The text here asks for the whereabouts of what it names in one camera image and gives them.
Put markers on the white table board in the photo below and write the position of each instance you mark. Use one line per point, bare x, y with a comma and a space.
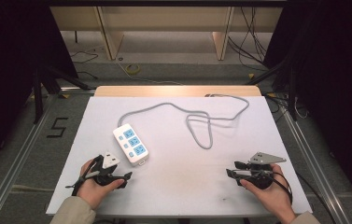
170, 177

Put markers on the aluminium floor rail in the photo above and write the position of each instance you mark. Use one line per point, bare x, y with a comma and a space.
15, 165
313, 165

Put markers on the black metal stand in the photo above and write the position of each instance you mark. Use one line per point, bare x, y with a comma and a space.
292, 93
38, 93

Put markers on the wooden table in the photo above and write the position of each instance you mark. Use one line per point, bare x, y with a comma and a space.
164, 90

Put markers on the beige wooden shelf unit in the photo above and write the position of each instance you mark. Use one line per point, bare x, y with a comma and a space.
164, 18

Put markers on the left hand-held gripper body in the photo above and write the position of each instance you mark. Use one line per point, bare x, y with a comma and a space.
109, 160

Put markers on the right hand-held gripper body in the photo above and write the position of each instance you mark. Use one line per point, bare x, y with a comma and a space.
265, 159

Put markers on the dark curtain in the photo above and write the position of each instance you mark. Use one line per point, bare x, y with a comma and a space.
5, 77
335, 93

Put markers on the white power strip blue sockets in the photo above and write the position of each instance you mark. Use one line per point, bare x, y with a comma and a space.
131, 143

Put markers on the person's right hand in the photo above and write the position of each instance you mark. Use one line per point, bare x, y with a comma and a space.
273, 196

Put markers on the yellow tape roll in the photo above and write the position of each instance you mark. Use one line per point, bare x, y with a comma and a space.
132, 68

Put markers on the person's left hand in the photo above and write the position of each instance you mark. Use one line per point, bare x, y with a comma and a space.
92, 191

